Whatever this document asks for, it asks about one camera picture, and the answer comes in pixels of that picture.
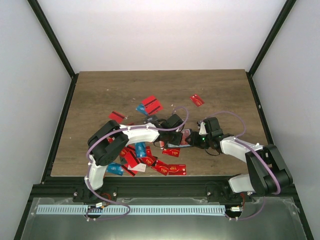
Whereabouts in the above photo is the red VIP card carried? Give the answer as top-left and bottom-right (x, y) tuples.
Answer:
(180, 129), (191, 147)

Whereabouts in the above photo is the black card holder wallet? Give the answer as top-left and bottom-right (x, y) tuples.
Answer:
(166, 128), (193, 149)

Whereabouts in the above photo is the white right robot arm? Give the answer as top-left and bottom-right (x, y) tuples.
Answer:
(186, 117), (293, 202)

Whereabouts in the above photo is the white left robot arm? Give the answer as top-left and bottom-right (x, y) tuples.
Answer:
(84, 114), (186, 202)

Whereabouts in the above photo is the black VIP card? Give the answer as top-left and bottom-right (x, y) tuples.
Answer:
(143, 115), (159, 124)

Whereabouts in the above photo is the red striped card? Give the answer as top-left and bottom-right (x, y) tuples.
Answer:
(108, 111), (125, 124)
(144, 100), (163, 116)
(141, 95), (157, 107)

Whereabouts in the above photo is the lone red VIP card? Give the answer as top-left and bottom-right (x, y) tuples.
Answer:
(189, 94), (205, 107)

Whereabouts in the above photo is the red striped card top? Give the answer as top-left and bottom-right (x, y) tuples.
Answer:
(141, 95), (157, 107)

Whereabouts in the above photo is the blue card under red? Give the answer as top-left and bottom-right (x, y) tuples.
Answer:
(136, 103), (148, 116)

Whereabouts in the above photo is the blue VIP card centre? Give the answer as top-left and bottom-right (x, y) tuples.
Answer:
(134, 142), (147, 158)

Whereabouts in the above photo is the white card front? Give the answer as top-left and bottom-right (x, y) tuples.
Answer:
(127, 163), (147, 173)

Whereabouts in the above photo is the red striped card left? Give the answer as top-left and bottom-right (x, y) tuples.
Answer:
(108, 111), (125, 124)

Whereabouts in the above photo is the blue card front left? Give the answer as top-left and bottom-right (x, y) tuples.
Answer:
(106, 162), (124, 176)

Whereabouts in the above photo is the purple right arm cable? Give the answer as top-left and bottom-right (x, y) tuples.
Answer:
(207, 110), (281, 221)

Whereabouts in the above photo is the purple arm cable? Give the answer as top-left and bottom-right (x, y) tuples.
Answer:
(84, 106), (190, 222)
(207, 110), (281, 221)

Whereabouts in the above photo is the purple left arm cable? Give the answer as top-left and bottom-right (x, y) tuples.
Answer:
(84, 106), (190, 222)

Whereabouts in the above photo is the black front frame rail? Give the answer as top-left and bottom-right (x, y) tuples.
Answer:
(29, 174), (298, 203)

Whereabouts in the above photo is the black frame post right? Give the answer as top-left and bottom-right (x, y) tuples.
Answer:
(246, 0), (298, 76)

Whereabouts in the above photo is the black frame post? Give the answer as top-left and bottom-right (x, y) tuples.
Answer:
(246, 0), (298, 76)
(26, 0), (77, 78)

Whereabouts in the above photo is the light blue slotted cable duct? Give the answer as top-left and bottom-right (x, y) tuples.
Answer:
(36, 204), (226, 216)

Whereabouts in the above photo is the black frame post left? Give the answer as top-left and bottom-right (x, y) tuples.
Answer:
(26, 0), (77, 78)

